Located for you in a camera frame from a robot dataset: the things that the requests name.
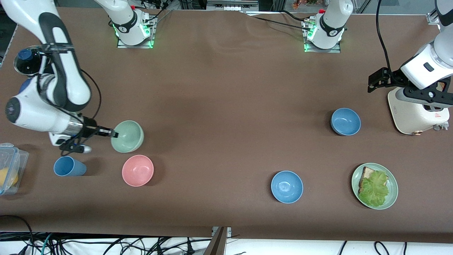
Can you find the green bowl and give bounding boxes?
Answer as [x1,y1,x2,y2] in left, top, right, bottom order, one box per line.
[110,120,145,153]

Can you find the teal floor cable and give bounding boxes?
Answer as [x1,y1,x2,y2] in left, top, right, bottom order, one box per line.
[40,232,54,255]

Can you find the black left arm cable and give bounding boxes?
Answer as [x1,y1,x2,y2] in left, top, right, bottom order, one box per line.
[375,0,393,72]

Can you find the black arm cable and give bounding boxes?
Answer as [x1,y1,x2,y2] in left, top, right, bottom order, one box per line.
[80,68,102,123]
[375,0,393,72]

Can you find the blue cup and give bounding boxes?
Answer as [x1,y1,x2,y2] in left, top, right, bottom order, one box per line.
[53,156,87,177]

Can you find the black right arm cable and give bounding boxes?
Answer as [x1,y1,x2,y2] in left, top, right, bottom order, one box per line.
[80,68,102,123]

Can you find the aluminium frame profile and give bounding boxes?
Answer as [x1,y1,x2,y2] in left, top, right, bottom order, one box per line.
[426,0,453,25]

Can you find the yellow food in container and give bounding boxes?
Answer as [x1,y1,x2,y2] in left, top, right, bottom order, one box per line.
[0,167,19,188]

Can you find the thick black floor cable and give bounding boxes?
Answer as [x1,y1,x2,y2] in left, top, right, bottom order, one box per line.
[0,215,35,255]

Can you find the pink bowl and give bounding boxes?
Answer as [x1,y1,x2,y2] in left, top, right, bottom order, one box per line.
[122,155,155,187]

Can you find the toast slice on plate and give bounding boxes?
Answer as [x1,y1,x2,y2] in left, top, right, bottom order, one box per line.
[359,166,389,193]

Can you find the dark metal post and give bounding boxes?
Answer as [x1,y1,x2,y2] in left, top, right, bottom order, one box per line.
[203,227,228,255]

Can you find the green lettuce leaf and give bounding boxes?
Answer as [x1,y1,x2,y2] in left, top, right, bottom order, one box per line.
[359,171,390,208]

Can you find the clear plastic container blue lid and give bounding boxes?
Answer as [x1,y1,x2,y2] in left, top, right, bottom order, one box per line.
[0,143,29,196]

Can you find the cream white toaster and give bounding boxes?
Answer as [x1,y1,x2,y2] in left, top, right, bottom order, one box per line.
[388,81,451,135]

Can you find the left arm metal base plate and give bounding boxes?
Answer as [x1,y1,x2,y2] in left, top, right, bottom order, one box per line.
[304,19,342,53]

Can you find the grey power strip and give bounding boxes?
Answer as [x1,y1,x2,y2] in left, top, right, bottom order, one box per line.
[206,0,259,11]

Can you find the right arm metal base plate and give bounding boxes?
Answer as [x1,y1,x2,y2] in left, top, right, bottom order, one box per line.
[117,11,156,49]

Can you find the blue bowl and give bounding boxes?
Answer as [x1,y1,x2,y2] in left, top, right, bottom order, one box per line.
[331,108,362,136]
[271,170,304,204]

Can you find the brown table cover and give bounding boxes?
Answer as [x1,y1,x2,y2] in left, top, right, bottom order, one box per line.
[0,6,453,244]

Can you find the black cable on table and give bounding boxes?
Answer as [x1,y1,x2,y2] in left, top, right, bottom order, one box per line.
[244,12,314,32]
[281,10,312,23]

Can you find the green plate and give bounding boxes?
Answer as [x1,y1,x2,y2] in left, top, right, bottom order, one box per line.
[351,163,399,210]

